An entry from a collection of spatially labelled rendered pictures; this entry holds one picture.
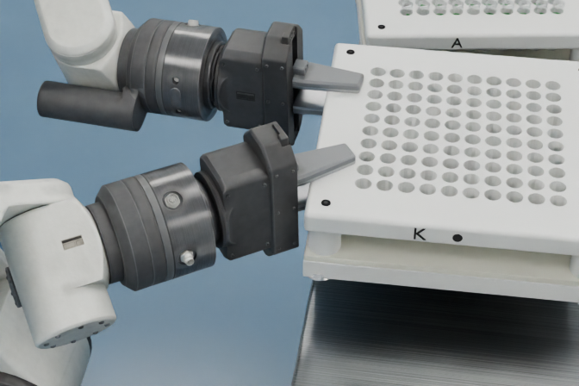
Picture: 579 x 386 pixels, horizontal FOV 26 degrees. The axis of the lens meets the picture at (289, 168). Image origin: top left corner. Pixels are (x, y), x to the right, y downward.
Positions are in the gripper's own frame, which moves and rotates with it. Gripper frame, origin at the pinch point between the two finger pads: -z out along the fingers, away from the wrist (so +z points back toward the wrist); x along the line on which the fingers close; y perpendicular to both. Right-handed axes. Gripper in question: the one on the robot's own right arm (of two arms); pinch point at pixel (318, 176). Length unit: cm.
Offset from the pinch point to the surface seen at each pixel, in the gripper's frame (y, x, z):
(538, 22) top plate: -16.5, 4.1, -33.0
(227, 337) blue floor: -71, 97, -16
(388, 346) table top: 10.7, 11.0, -1.3
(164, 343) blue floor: -74, 97, -5
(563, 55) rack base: -15.8, 8.7, -36.2
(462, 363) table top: 14.8, 11.2, -6.0
